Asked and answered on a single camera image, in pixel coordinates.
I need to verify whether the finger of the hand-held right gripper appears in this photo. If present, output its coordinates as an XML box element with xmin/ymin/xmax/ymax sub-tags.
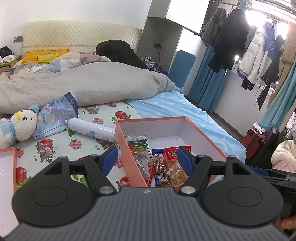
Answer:
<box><xmin>266</xmin><ymin>176</ymin><xmax>296</xmax><ymax>186</ymax></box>
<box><xmin>249</xmin><ymin>165</ymin><xmax>289</xmax><ymax>179</ymax></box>

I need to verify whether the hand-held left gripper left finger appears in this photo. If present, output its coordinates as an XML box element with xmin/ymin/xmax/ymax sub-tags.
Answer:
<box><xmin>44</xmin><ymin>146</ymin><xmax>119</xmax><ymax>195</ymax></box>

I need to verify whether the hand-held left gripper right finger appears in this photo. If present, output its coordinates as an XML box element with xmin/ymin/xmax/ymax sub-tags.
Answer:
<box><xmin>177</xmin><ymin>146</ymin><xmax>251</xmax><ymax>195</ymax></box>

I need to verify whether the red label clear snack packet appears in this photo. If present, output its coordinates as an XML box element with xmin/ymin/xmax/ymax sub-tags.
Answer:
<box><xmin>164</xmin><ymin>146</ymin><xmax>192</xmax><ymax>186</ymax></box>

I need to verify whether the blue white snack packet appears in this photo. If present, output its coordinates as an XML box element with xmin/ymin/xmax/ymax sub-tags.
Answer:
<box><xmin>151</xmin><ymin>147</ymin><xmax>167</xmax><ymax>158</ymax></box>

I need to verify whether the pink cardboard box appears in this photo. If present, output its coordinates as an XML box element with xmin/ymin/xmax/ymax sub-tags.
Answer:
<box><xmin>114</xmin><ymin>116</ymin><xmax>232</xmax><ymax>193</ymax></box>

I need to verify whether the person's right hand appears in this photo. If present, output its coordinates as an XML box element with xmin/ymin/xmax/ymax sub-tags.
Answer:
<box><xmin>281</xmin><ymin>214</ymin><xmax>296</xmax><ymax>230</ymax></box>

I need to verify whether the white clothes pile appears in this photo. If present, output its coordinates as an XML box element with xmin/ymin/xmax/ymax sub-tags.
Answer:
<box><xmin>272</xmin><ymin>139</ymin><xmax>296</xmax><ymax>173</ymax></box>

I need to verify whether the red suitcase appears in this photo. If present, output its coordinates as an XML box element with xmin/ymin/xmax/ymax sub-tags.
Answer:
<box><xmin>242</xmin><ymin>127</ymin><xmax>269</xmax><ymax>159</ymax></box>

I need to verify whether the clear snack packet with barcode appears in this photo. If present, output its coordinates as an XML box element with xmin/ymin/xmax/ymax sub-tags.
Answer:
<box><xmin>134</xmin><ymin>148</ymin><xmax>153</xmax><ymax>180</ymax></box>

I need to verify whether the white spray bottle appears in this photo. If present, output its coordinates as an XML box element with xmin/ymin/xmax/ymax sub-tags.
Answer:
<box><xmin>67</xmin><ymin>117</ymin><xmax>116</xmax><ymax>143</ymax></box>

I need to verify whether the light blue bedsheet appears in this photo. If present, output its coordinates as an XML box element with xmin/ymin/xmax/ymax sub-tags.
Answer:
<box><xmin>128</xmin><ymin>90</ymin><xmax>247</xmax><ymax>160</ymax></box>

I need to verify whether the fruit printed cloth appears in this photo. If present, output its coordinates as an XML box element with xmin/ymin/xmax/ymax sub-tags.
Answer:
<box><xmin>0</xmin><ymin>100</ymin><xmax>144</xmax><ymax>188</ymax></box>

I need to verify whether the pale blue plastic bag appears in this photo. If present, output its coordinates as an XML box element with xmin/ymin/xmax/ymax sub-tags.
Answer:
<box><xmin>32</xmin><ymin>90</ymin><xmax>79</xmax><ymax>139</ymax></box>

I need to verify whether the blue curtain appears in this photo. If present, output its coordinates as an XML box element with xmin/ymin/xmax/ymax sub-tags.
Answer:
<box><xmin>187</xmin><ymin>44</ymin><xmax>236</xmax><ymax>114</ymax></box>

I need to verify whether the grey duvet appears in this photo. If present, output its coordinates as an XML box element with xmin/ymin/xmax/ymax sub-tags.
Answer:
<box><xmin>0</xmin><ymin>61</ymin><xmax>177</xmax><ymax>114</ymax></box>

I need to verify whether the blue chair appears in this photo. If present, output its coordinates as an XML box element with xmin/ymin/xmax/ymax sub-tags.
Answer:
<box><xmin>168</xmin><ymin>50</ymin><xmax>196</xmax><ymax>90</ymax></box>

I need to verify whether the white blue plush toy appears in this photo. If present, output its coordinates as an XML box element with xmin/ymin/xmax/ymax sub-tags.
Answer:
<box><xmin>0</xmin><ymin>105</ymin><xmax>40</xmax><ymax>150</ymax></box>

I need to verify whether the pink cardboard box lid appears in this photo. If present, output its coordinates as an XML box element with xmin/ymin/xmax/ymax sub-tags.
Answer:
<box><xmin>0</xmin><ymin>147</ymin><xmax>20</xmax><ymax>231</ymax></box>

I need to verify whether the patchwork quilt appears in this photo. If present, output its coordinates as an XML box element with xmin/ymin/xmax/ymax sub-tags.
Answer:
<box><xmin>9</xmin><ymin>51</ymin><xmax>111</xmax><ymax>75</ymax></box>

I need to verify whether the black clothing pile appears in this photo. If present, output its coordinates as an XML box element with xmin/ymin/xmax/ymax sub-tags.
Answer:
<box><xmin>95</xmin><ymin>40</ymin><xmax>148</xmax><ymax>70</ymax></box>

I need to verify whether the white down jacket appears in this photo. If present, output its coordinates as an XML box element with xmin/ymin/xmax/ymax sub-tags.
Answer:
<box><xmin>238</xmin><ymin>22</ymin><xmax>273</xmax><ymax>81</ymax></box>

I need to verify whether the beige hanging coat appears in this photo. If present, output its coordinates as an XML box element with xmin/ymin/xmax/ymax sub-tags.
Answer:
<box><xmin>279</xmin><ymin>28</ymin><xmax>296</xmax><ymax>81</ymax></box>

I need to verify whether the yellow pillow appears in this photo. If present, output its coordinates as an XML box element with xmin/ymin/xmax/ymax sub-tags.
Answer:
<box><xmin>22</xmin><ymin>48</ymin><xmax>70</xmax><ymax>64</ymax></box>

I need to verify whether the blue white hanging jacket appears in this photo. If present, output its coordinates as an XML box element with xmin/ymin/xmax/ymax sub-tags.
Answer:
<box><xmin>264</xmin><ymin>22</ymin><xmax>285</xmax><ymax>77</ymax></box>

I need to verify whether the beige quilted headboard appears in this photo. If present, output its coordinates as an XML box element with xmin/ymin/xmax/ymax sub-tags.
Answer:
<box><xmin>22</xmin><ymin>20</ymin><xmax>142</xmax><ymax>56</ymax></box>

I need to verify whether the black hanging coat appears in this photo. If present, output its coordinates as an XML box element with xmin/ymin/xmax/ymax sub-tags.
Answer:
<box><xmin>208</xmin><ymin>9</ymin><xmax>251</xmax><ymax>73</ymax></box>

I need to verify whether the grey wardrobe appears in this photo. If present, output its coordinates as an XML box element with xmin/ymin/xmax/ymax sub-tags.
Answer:
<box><xmin>136</xmin><ymin>0</ymin><xmax>211</xmax><ymax>75</ymax></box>

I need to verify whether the grey hanging jacket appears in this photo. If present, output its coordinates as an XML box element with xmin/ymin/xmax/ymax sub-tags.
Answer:
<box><xmin>201</xmin><ymin>8</ymin><xmax>229</xmax><ymax>45</ymax></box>

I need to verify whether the wooden nightstand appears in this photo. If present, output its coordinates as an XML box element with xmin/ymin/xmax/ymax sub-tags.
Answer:
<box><xmin>0</xmin><ymin>54</ymin><xmax>21</xmax><ymax>75</ymax></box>

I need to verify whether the black bag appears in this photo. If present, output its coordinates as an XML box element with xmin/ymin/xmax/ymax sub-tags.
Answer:
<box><xmin>0</xmin><ymin>46</ymin><xmax>15</xmax><ymax>58</ymax></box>

